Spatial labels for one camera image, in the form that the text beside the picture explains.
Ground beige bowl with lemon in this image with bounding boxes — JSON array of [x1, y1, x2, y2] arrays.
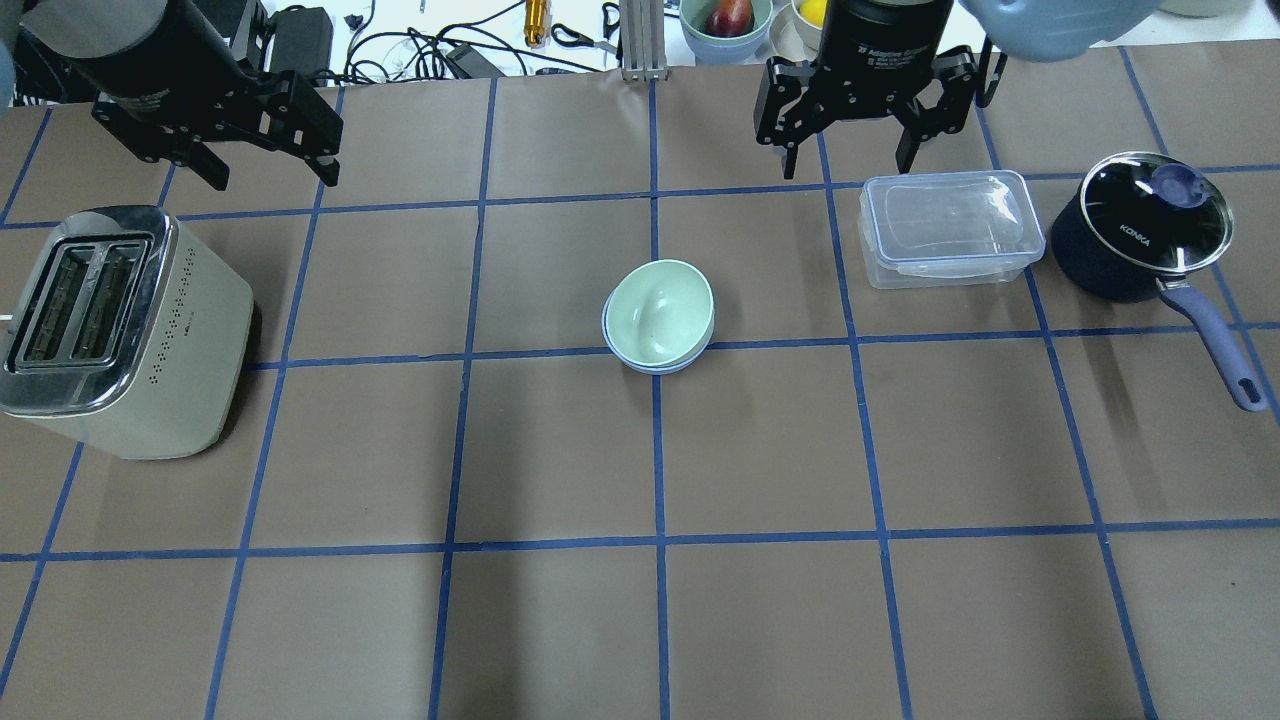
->
[[791, 0, 829, 53]]

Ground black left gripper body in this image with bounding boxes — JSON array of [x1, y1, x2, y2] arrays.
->
[[40, 1, 275, 150]]

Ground beige plate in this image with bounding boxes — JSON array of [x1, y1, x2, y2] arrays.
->
[[769, 5, 822, 61]]

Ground dark blue saucepan with lid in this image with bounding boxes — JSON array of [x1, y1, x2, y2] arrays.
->
[[1048, 151, 1268, 413]]

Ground black power brick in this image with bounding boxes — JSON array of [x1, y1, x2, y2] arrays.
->
[[268, 6, 333, 87]]

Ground green bowl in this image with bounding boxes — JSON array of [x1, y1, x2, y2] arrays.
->
[[602, 259, 716, 375]]

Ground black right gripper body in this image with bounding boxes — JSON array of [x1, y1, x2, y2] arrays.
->
[[800, 1, 954, 126]]

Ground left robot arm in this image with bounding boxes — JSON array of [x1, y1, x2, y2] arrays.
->
[[9, 1, 343, 191]]

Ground aluminium frame post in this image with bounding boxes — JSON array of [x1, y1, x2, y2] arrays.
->
[[618, 0, 669, 83]]

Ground black cable bundle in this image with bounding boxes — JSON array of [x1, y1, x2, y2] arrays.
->
[[340, 0, 626, 86]]

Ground cream steel toaster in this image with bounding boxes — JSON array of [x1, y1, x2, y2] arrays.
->
[[1, 205, 255, 460]]

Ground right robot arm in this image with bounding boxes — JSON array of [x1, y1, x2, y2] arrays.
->
[[754, 1, 1236, 179]]

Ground orange handled screwdriver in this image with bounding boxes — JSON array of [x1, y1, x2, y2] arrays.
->
[[524, 0, 550, 47]]

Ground blue bowl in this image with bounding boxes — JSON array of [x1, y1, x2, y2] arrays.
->
[[600, 296, 716, 375]]

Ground clear plastic food container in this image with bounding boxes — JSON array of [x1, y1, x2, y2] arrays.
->
[[859, 170, 1047, 290]]

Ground bowl with red fruit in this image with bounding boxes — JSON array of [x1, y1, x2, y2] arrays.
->
[[678, 1, 773, 65]]

